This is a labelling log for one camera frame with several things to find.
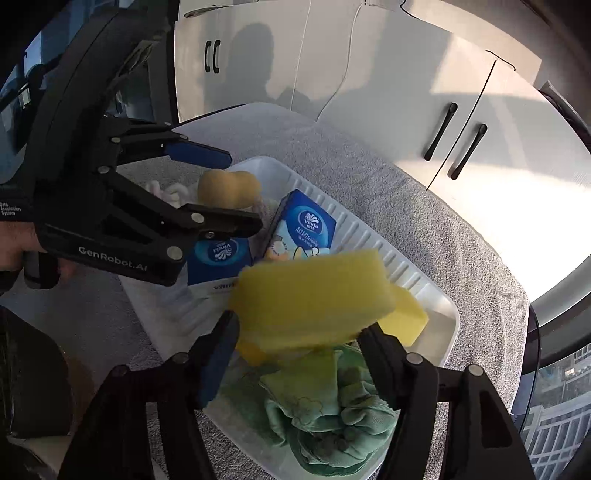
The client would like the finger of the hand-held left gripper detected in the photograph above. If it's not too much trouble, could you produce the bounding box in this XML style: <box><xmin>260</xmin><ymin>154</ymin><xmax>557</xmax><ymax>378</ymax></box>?
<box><xmin>108</xmin><ymin>115</ymin><xmax>232</xmax><ymax>171</ymax></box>
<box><xmin>97</xmin><ymin>166</ymin><xmax>265</xmax><ymax>263</ymax></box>

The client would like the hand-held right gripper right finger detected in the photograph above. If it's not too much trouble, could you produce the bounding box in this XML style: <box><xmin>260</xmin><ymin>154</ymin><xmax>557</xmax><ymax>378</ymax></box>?
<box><xmin>355</xmin><ymin>322</ymin><xmax>539</xmax><ymax>480</ymax></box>

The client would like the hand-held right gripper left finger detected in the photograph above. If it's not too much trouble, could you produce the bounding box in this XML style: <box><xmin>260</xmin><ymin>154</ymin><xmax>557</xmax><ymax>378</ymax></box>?
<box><xmin>55</xmin><ymin>310</ymin><xmax>242</xmax><ymax>480</ymax></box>

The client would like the tan peanut-shaped sponge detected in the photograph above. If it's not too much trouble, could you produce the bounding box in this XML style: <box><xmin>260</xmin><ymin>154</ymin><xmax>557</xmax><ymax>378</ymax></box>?
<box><xmin>198</xmin><ymin>169</ymin><xmax>262</xmax><ymax>211</ymax></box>

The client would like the white ribbed towel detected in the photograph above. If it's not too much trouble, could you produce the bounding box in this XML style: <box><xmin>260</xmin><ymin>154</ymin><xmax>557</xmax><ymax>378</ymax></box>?
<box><xmin>143</xmin><ymin>180</ymin><xmax>202</xmax><ymax>208</ymax></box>

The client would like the blue white tissue packet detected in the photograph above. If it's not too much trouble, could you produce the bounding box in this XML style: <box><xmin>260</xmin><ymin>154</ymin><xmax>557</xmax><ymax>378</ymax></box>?
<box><xmin>265</xmin><ymin>189</ymin><xmax>338</xmax><ymax>265</ymax></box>
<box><xmin>187</xmin><ymin>235</ymin><xmax>254</xmax><ymax>301</ymax></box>

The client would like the yellow rectangular sponge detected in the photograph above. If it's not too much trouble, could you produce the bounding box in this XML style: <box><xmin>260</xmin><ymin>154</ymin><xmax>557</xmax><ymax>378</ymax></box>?
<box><xmin>229</xmin><ymin>249</ymin><xmax>398</xmax><ymax>352</ymax></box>
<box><xmin>382</xmin><ymin>286</ymin><xmax>430</xmax><ymax>347</ymax></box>

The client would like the green towel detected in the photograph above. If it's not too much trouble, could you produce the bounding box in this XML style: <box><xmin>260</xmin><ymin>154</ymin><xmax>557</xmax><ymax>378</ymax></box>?
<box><xmin>217</xmin><ymin>344</ymin><xmax>400</xmax><ymax>468</ymax></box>

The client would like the white ribbed plastic tray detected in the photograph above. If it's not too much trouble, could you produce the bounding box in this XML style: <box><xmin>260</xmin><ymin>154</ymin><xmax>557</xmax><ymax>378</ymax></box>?
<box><xmin>117</xmin><ymin>156</ymin><xmax>461</xmax><ymax>472</ymax></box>

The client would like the person's left hand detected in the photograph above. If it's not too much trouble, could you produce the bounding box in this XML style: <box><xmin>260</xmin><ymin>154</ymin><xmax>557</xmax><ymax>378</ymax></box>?
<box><xmin>0</xmin><ymin>223</ymin><xmax>77</xmax><ymax>282</ymax></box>

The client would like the grey towel mat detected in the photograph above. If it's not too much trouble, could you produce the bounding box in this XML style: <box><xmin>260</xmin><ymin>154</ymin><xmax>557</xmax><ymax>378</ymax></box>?
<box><xmin>0</xmin><ymin>102</ymin><xmax>530</xmax><ymax>480</ymax></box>

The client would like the white cabinet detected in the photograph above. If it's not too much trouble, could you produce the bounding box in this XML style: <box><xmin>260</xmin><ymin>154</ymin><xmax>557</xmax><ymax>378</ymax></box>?
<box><xmin>174</xmin><ymin>0</ymin><xmax>591</xmax><ymax>250</ymax></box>

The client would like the building outside window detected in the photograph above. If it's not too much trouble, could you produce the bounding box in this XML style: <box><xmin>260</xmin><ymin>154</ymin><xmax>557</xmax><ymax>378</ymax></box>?
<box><xmin>519</xmin><ymin>344</ymin><xmax>591</xmax><ymax>480</ymax></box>

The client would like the brown leather chair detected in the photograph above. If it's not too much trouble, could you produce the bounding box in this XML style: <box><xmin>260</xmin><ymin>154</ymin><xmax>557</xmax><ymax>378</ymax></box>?
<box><xmin>0</xmin><ymin>307</ymin><xmax>77</xmax><ymax>439</ymax></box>

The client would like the thin black cabinet handle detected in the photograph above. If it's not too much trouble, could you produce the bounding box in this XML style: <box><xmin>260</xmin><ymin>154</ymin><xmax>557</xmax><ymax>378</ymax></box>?
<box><xmin>485</xmin><ymin>49</ymin><xmax>516</xmax><ymax>71</ymax></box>

